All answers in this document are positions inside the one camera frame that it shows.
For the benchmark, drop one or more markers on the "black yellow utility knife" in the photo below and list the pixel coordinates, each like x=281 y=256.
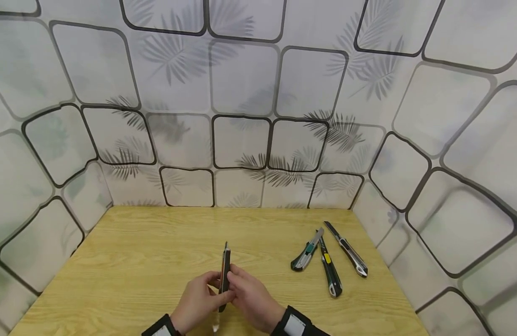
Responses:
x=328 y=268

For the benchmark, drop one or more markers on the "person's left hand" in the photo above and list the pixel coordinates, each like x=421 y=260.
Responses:
x=194 y=303

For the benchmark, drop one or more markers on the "black wrist band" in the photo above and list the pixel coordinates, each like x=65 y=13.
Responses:
x=295 y=323
x=162 y=328

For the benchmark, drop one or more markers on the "black silver utility knife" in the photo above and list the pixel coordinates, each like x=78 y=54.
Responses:
x=348 y=250

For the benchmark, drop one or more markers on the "person's left thumb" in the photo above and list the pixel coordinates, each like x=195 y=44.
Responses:
x=224 y=298

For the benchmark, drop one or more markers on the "person's left index finger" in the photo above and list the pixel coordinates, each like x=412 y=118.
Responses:
x=209 y=276

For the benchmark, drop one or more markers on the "person's right thumb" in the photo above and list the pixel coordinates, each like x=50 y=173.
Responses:
x=234 y=285

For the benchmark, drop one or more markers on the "grey teal utility knife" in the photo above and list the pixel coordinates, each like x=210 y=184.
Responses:
x=306 y=253

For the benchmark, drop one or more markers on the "person's right hand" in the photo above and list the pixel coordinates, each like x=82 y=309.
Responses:
x=254 y=301

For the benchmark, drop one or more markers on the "black orange utility knife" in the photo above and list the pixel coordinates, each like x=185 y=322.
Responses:
x=225 y=273

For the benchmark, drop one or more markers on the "person's right index finger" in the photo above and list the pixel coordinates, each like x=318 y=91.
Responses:
x=237 y=270

